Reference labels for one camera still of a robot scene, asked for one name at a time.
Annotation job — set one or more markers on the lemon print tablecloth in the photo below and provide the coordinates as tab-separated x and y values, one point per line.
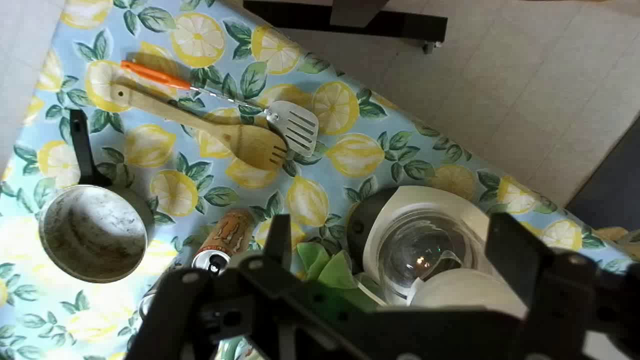
373	161

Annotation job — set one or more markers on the wooden slotted spoon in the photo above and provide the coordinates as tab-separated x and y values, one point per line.
200	125

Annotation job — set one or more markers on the dark furniture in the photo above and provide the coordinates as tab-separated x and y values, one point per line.
611	183

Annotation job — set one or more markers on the gold red drink can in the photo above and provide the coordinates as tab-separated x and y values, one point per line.
225	237

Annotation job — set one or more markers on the white coffee maker glass carafe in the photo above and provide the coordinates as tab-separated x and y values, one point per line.
433	212

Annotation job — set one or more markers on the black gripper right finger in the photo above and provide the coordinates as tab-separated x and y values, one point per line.
526	273

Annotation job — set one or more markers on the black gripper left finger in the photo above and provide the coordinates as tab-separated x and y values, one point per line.
279	240

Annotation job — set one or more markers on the metal fork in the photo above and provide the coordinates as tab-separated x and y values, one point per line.
296	126

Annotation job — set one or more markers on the black stand base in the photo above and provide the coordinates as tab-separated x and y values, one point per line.
392	22

